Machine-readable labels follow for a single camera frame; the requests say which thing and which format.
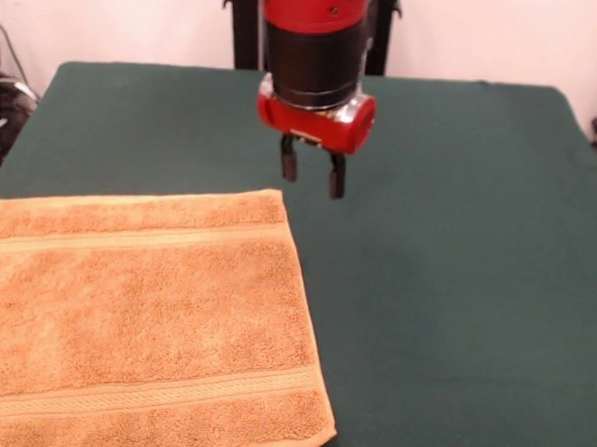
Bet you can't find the thin grey cable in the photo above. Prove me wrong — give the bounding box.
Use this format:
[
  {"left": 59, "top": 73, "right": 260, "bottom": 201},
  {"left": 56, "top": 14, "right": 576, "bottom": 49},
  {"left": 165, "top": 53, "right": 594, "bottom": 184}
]
[{"left": 0, "top": 10, "right": 45, "bottom": 106}]

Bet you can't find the dark green table cloth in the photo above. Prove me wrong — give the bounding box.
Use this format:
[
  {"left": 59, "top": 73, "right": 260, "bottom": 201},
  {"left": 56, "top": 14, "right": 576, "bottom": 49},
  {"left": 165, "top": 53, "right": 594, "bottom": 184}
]
[{"left": 0, "top": 56, "right": 597, "bottom": 447}]

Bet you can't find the black equipment bag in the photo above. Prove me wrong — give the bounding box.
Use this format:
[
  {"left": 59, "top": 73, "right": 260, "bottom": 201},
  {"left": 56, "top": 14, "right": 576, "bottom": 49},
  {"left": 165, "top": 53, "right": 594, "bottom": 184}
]
[{"left": 0, "top": 72, "right": 41, "bottom": 179}]

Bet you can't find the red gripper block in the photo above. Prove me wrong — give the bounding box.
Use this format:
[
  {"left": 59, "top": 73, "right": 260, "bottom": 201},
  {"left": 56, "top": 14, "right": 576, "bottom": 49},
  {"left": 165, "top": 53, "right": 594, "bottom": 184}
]
[{"left": 252, "top": 73, "right": 379, "bottom": 202}]

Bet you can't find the tan terry towel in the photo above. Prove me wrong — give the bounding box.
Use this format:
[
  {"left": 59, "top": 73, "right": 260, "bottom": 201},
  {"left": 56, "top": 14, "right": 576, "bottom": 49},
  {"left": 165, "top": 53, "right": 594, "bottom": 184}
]
[{"left": 0, "top": 173, "right": 352, "bottom": 447}]

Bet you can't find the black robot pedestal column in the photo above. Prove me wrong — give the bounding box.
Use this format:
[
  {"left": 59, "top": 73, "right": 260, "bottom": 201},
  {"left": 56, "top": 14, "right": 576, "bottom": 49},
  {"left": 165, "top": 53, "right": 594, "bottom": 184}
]
[{"left": 218, "top": 0, "right": 404, "bottom": 79}]

